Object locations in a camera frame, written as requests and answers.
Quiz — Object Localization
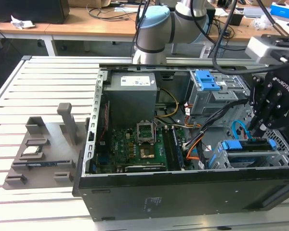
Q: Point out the orange yellow power wire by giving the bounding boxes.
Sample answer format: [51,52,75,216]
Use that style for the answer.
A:
[240,124,250,140]

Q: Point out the black open PC case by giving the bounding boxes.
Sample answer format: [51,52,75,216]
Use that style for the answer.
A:
[72,63,289,222]

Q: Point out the grey optical drive cage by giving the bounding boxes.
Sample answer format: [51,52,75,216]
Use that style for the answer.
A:
[187,69,252,116]

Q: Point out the black desktop tower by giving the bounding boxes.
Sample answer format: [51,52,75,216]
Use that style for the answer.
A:
[204,7,216,27]

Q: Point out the grey flat device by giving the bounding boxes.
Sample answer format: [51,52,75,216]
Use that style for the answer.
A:
[243,7,272,18]

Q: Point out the orange data wire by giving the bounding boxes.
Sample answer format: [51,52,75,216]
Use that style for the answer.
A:
[185,138,208,161]

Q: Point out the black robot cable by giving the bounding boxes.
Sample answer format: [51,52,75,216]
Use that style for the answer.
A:
[211,0,272,76]

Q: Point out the black cable bundle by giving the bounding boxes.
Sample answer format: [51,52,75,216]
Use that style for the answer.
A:
[183,97,251,151]

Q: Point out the blue RAM stick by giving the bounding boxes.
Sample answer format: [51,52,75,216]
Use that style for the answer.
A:
[26,162,72,168]

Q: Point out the grey disk bay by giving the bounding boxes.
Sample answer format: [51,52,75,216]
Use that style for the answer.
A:
[206,138,289,169]

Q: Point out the green motherboard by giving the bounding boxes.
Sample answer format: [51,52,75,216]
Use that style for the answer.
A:
[93,126,192,173]

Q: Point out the black RAM slot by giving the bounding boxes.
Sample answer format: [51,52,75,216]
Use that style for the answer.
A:
[163,128,176,170]

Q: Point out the yellow black power wires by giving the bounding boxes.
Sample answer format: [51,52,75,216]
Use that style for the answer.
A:
[155,88,180,118]

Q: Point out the blue white box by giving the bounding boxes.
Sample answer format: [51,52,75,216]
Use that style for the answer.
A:
[269,1,289,19]

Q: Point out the large black box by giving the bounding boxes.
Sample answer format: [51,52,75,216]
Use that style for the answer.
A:
[0,0,70,25]

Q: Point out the silver CPU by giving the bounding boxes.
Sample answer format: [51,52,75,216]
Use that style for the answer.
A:
[23,146,43,156]

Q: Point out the grey parts rack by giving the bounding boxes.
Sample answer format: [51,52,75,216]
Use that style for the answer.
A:
[2,103,90,192]

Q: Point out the CPU socket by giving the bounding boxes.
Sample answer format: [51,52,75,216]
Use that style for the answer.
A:
[139,146,156,160]

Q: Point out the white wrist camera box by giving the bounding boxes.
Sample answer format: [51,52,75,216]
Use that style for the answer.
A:
[245,35,289,60]

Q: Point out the white power strip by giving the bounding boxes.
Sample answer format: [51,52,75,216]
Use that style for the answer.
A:
[199,46,212,58]

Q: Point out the brown cardboard box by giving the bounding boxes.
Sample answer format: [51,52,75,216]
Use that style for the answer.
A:
[68,0,111,8]

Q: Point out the red wire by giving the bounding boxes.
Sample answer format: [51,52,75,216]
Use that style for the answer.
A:
[98,100,110,142]

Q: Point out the blue data wire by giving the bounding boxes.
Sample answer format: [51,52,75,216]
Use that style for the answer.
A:
[232,119,252,141]

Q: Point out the hard disk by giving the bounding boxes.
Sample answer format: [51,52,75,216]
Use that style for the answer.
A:
[208,138,278,169]

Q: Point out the metal socket cover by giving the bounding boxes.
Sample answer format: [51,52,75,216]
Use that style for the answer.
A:
[136,119,157,145]

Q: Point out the grey power supply unit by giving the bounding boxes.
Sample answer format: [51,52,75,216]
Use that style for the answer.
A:
[102,71,158,121]

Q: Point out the green RAM stick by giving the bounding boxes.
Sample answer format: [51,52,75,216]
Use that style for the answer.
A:
[171,127,185,169]

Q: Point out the blue drive latch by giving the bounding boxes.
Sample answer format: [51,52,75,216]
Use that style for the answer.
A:
[194,69,222,91]

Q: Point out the small black box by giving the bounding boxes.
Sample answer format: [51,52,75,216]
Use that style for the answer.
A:
[228,12,244,26]

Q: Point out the wooden desk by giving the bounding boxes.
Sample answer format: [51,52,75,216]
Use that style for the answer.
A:
[0,0,289,57]

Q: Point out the crumpled white paper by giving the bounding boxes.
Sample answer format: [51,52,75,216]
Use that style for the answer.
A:
[11,15,36,30]

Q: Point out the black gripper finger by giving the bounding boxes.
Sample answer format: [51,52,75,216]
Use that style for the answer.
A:
[254,90,289,136]
[249,74,275,131]

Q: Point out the clear plastic bag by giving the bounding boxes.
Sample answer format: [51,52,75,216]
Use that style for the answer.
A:
[251,13,280,31]

